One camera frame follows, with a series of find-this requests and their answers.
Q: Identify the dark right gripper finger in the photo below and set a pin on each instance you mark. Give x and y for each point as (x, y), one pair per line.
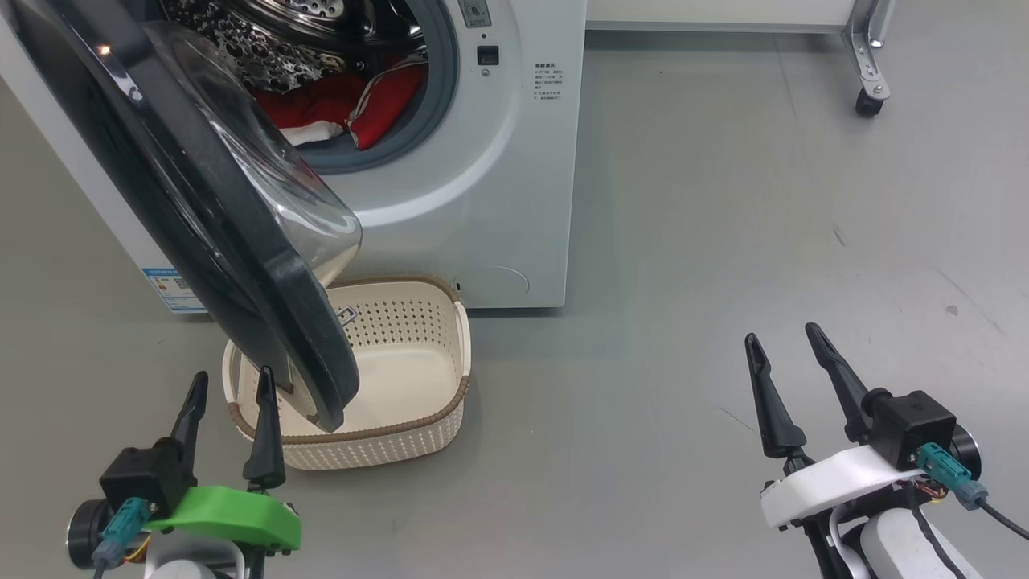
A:
(840, 378)
(776, 418)

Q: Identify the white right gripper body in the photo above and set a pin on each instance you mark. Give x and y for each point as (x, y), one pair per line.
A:
(828, 482)

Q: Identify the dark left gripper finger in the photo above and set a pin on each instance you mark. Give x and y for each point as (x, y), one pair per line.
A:
(191, 418)
(266, 450)

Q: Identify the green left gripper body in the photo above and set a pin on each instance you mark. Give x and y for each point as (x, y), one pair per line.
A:
(233, 515)

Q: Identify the black round washer door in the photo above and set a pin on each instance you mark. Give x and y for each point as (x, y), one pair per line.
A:
(201, 241)

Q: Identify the red and white sports garment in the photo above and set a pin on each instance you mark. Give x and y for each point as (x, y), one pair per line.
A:
(386, 104)

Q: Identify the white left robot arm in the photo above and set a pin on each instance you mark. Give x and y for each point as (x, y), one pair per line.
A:
(189, 563)

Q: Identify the cream perforated laundry basket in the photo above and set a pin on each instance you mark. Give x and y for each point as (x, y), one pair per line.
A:
(402, 394)

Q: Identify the white front-load washing machine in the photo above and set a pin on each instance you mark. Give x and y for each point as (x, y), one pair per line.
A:
(498, 201)

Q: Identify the blue energy label sticker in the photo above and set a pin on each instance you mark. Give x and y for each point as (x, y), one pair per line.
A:
(173, 291)

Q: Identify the metal panel leg with caster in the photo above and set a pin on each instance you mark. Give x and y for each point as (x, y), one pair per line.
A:
(870, 72)

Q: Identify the stainless steel perforated drum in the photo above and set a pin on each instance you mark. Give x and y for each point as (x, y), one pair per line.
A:
(265, 48)

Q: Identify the white partition panel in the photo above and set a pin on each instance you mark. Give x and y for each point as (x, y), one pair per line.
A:
(723, 12)

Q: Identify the small printed text label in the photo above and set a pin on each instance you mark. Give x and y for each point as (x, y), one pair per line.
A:
(547, 82)

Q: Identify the grey warning sticker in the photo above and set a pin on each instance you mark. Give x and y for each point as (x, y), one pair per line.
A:
(474, 12)

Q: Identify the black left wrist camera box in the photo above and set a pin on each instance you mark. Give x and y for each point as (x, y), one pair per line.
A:
(141, 478)

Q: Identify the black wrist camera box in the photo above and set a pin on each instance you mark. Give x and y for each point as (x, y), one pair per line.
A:
(141, 478)
(912, 422)

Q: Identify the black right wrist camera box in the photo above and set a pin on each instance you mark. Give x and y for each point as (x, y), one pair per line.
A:
(912, 422)

